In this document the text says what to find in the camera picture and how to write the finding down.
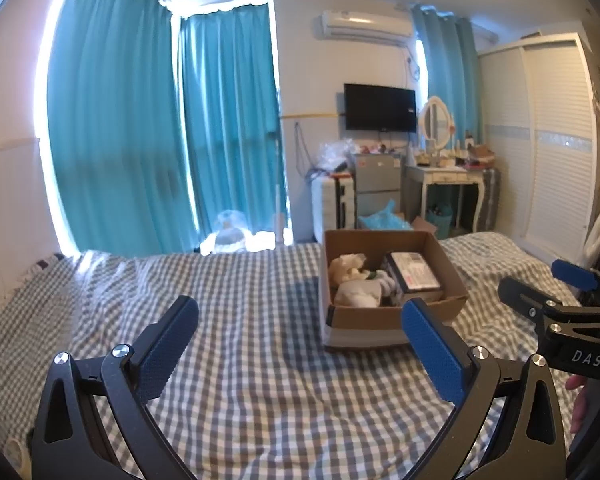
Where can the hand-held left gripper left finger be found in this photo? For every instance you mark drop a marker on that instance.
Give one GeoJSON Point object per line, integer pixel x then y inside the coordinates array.
{"type": "Point", "coordinates": [165, 355]}

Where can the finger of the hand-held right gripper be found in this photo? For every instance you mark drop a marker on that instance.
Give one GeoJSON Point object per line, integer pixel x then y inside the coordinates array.
{"type": "Point", "coordinates": [522, 296]}
{"type": "Point", "coordinates": [572, 275]}

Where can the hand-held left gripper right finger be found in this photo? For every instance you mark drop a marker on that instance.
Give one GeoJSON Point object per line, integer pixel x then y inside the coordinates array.
{"type": "Point", "coordinates": [432, 352]}

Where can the brown cardboard box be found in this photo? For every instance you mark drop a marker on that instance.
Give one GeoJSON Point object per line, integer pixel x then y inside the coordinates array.
{"type": "Point", "coordinates": [380, 322]}

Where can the dark blue tissue pack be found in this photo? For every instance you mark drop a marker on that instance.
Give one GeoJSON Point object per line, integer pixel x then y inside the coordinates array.
{"type": "Point", "coordinates": [407, 270]}

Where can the white sock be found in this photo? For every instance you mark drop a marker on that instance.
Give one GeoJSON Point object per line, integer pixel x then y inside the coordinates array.
{"type": "Point", "coordinates": [347, 293]}

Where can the person's right hand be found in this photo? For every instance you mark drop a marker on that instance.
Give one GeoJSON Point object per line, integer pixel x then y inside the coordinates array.
{"type": "Point", "coordinates": [577, 402]}

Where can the grey checked bed sheet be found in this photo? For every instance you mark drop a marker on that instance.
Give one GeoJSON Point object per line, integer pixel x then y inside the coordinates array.
{"type": "Point", "coordinates": [230, 285]}

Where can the teal basket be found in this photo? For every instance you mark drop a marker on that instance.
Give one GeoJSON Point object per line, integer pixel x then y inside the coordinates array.
{"type": "Point", "coordinates": [440, 222]}

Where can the white slatted wardrobe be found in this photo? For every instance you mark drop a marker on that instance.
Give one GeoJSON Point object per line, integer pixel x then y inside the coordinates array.
{"type": "Point", "coordinates": [545, 160]}

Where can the clear bag by window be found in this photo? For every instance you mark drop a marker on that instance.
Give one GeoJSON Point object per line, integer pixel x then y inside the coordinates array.
{"type": "Point", "coordinates": [230, 230]}

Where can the blue plastic bag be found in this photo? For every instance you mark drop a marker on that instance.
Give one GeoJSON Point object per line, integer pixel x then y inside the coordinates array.
{"type": "Point", "coordinates": [385, 219]}

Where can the white dressing table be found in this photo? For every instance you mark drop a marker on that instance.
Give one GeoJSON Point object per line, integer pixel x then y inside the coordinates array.
{"type": "Point", "coordinates": [442, 175]}

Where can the small brown box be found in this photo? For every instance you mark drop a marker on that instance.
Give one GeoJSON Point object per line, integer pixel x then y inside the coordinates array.
{"type": "Point", "coordinates": [480, 152]}

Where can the white drawer cabinet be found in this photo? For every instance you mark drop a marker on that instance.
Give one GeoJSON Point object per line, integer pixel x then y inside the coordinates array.
{"type": "Point", "coordinates": [327, 205]}

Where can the grey small fridge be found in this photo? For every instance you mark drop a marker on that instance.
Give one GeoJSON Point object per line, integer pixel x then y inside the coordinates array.
{"type": "Point", "coordinates": [377, 180]}

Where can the white oval mirror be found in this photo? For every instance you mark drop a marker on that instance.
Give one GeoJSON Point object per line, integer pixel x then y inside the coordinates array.
{"type": "Point", "coordinates": [436, 122]}

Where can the clear plastic bag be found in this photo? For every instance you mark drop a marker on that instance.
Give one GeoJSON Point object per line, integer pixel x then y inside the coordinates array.
{"type": "Point", "coordinates": [336, 155]}

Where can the narrow teal curtain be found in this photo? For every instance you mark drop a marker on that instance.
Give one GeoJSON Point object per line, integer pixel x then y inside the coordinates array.
{"type": "Point", "coordinates": [447, 75]}

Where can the wide teal curtain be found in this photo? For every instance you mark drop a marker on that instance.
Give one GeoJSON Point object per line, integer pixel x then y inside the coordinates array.
{"type": "Point", "coordinates": [110, 110]}

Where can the white air conditioner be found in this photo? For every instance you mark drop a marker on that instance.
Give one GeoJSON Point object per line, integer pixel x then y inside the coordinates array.
{"type": "Point", "coordinates": [362, 26]}

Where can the black wall television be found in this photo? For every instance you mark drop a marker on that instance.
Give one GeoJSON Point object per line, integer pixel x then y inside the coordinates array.
{"type": "Point", "coordinates": [380, 107]}

